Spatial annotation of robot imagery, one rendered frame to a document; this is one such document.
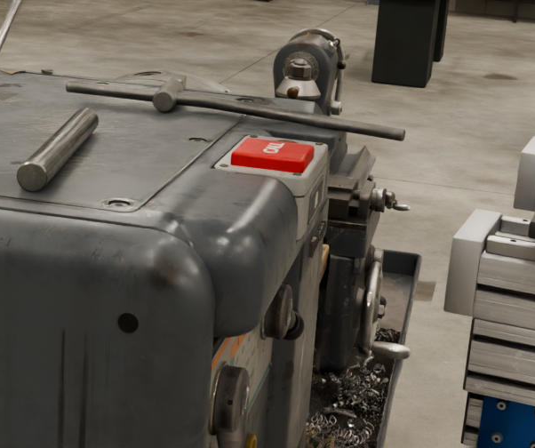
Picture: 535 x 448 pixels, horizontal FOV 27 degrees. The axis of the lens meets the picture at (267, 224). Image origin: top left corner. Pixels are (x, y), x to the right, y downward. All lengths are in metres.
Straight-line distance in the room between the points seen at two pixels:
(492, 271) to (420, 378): 2.39
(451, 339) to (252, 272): 3.24
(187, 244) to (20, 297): 0.11
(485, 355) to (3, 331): 0.67
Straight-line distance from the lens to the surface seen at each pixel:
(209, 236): 0.75
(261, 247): 0.76
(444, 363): 3.77
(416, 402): 3.47
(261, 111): 1.08
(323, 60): 2.52
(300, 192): 0.88
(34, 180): 0.80
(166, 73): 1.42
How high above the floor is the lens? 1.48
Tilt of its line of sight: 17 degrees down
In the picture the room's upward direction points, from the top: 4 degrees clockwise
